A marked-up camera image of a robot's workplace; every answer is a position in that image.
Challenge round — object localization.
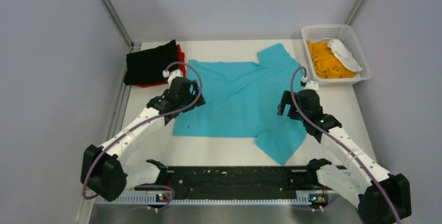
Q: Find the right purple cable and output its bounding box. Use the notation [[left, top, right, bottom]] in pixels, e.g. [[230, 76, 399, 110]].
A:
[[290, 66, 403, 224]]

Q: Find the cyan t-shirt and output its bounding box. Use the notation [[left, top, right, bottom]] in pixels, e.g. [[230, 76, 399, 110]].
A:
[[173, 43, 306, 165]]

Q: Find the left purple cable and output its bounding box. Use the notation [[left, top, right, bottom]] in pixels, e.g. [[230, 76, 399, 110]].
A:
[[81, 61, 204, 213]]

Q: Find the white plastic basket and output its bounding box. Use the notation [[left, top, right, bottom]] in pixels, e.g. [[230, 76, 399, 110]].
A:
[[301, 24, 372, 85]]

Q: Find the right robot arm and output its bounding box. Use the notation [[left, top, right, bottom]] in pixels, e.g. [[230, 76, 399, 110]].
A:
[[277, 89, 412, 223]]

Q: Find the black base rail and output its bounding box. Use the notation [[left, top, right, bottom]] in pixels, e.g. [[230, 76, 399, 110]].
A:
[[152, 166, 334, 205]]

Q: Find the white t-shirt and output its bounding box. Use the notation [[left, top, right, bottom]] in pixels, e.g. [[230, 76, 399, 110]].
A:
[[327, 39, 362, 73]]

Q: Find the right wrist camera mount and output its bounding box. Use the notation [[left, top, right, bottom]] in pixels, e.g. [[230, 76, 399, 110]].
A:
[[300, 76, 319, 92]]

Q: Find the orange t-shirt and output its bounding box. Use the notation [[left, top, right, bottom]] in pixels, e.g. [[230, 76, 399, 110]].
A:
[[307, 41, 357, 79]]

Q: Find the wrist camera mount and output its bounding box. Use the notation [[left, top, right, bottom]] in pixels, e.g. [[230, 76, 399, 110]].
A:
[[163, 69, 183, 85], [300, 76, 319, 92]]

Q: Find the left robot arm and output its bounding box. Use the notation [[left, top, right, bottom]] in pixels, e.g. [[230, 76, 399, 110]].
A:
[[80, 77, 205, 202]]

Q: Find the purple cable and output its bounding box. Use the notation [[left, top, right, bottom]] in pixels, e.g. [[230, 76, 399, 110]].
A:
[[290, 66, 403, 224], [81, 61, 204, 213]]

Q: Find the folded black t-shirt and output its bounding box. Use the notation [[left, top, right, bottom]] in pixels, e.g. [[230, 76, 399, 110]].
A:
[[124, 40, 179, 86]]

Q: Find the folded red t-shirt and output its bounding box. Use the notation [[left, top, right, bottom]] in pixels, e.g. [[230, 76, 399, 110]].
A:
[[135, 41, 185, 88]]

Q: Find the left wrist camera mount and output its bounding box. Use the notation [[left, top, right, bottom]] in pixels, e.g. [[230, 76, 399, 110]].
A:
[[163, 69, 183, 85]]

